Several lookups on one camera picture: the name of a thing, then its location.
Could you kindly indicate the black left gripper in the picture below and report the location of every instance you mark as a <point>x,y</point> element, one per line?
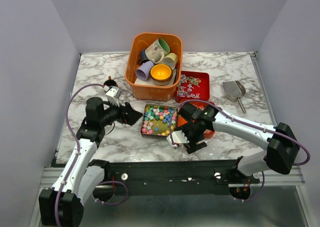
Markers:
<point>131,117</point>

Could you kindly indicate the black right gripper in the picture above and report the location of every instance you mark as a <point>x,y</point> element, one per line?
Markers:
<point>196,147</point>

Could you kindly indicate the gold tin of star candies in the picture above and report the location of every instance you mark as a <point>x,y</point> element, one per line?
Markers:
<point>157,121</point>

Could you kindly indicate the steel candy scoop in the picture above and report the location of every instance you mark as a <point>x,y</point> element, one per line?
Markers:
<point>234,91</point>

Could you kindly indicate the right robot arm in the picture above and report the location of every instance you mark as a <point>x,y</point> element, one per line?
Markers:
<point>278,143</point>

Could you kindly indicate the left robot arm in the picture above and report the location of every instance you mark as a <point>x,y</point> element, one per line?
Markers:
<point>62,205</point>

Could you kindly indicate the orange tray of clear lollipops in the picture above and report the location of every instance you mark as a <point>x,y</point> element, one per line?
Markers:
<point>181,121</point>

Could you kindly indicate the clear glass jar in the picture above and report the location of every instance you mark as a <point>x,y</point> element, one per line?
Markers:
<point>184,149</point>

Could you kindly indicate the brown patterned ceramic mug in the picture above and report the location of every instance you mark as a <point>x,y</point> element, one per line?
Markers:
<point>110,82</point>

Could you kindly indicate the lavender plastic cup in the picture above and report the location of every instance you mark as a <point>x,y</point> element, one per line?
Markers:
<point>143,72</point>

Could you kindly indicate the yellow bowl with dark rim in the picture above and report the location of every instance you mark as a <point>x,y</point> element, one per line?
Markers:
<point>161,74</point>

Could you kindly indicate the dark blue mug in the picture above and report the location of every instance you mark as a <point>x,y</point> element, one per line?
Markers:
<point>142,57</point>

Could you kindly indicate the red tray of swirl lollipops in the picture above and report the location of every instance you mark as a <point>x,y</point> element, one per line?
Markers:
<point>193,85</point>

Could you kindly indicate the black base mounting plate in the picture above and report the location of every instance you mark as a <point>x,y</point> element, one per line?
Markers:
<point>172,177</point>

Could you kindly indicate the white floral mug green inside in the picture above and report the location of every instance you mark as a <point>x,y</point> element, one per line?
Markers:
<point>157,51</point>

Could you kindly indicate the pale yellow mug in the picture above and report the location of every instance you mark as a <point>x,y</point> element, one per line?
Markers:
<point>170,60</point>

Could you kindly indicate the orange plastic bin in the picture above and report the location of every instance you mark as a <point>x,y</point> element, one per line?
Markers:
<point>157,93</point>

